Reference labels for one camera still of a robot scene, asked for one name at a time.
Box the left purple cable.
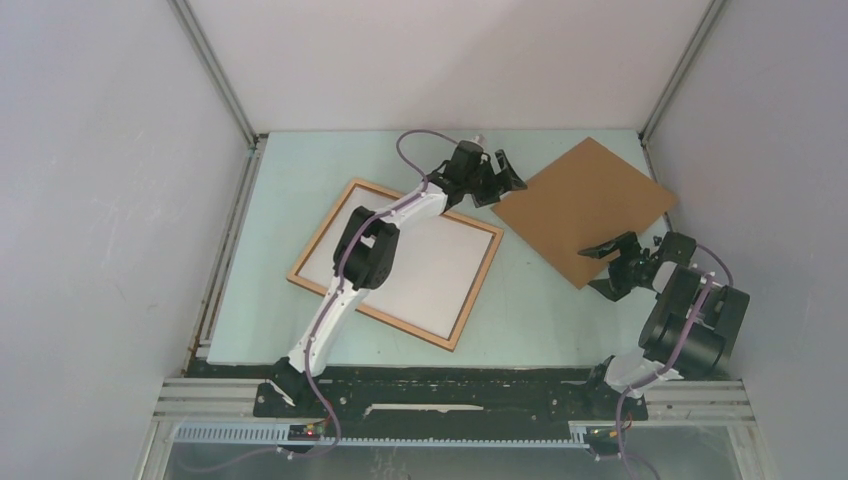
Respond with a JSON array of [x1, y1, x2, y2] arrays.
[[274, 129, 462, 462]]

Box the right aluminium corner post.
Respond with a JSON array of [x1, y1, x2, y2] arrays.
[[639, 0, 729, 147]]

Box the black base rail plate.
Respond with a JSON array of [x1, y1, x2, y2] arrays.
[[253, 366, 648, 440]]

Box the light wooden picture frame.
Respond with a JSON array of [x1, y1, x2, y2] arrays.
[[286, 177, 505, 353]]

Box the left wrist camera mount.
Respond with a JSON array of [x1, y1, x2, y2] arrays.
[[470, 134, 487, 151]]

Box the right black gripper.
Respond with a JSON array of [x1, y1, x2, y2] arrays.
[[577, 230, 644, 301]]

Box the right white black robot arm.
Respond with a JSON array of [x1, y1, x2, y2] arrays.
[[579, 231, 750, 418]]

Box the left aluminium corner post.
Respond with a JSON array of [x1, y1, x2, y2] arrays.
[[167, 0, 259, 148]]

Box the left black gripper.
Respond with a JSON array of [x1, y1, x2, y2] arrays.
[[464, 151, 528, 210]]

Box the white toothed cable duct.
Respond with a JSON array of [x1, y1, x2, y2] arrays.
[[172, 422, 588, 449]]

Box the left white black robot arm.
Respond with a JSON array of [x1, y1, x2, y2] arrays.
[[269, 139, 528, 417]]

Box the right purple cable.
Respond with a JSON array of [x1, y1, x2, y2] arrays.
[[612, 243, 735, 480]]

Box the aluminium corner post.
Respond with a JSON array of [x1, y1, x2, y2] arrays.
[[167, 0, 259, 148], [639, 0, 729, 147]]

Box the purple cable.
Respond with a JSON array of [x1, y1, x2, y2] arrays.
[[612, 243, 735, 480], [274, 129, 462, 462]]

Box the brown cardboard backing board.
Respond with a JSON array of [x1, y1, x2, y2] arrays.
[[493, 137, 678, 289]]

